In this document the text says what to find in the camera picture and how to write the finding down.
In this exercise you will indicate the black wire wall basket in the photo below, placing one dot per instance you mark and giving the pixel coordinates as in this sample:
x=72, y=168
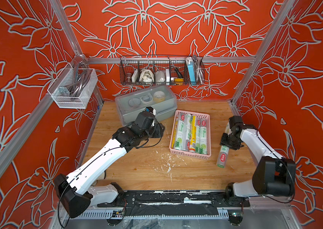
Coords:
x=147, y=71

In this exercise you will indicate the long white green wrap roll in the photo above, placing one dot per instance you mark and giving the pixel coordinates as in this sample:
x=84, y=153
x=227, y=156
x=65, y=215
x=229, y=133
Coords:
x=223, y=154

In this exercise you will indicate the grey lidded storage box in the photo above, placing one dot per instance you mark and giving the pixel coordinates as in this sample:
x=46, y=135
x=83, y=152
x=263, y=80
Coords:
x=160, y=98

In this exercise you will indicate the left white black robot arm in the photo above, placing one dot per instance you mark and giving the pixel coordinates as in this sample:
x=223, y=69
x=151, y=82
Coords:
x=75, y=191

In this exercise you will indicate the clear wall bin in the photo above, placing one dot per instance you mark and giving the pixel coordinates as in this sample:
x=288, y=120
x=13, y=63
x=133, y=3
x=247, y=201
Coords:
x=74, y=87

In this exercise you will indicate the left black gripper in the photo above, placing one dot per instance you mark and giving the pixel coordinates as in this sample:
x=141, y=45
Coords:
x=159, y=130

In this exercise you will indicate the yellow red wrap roll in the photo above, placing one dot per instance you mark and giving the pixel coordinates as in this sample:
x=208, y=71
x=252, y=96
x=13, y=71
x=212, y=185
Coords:
x=175, y=126

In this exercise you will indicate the pink plastic basket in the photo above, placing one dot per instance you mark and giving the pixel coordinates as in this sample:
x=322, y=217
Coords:
x=190, y=154

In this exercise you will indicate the black handled screwdriver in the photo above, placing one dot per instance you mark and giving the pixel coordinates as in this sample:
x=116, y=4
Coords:
x=180, y=76

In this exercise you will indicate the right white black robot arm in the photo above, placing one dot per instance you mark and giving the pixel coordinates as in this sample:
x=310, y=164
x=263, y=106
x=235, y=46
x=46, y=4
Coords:
x=274, y=174

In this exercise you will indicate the blue box in wire basket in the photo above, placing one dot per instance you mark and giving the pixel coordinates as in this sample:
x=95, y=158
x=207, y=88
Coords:
x=191, y=69

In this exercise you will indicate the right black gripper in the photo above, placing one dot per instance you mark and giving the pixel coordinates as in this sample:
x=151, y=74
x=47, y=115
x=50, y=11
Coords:
x=222, y=140

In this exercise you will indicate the green capped wrap roll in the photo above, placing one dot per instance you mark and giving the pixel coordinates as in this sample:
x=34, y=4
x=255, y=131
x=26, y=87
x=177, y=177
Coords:
x=179, y=136

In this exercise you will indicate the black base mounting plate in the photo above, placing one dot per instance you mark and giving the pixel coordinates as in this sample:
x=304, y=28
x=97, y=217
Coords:
x=215, y=198

